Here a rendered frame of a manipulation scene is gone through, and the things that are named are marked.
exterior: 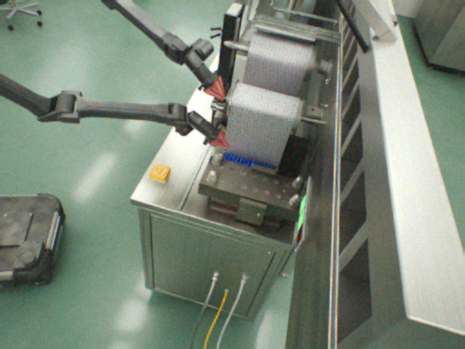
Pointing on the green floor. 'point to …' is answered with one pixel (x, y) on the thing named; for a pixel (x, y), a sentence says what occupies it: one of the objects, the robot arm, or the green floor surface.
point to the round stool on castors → (20, 9)
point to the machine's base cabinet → (207, 264)
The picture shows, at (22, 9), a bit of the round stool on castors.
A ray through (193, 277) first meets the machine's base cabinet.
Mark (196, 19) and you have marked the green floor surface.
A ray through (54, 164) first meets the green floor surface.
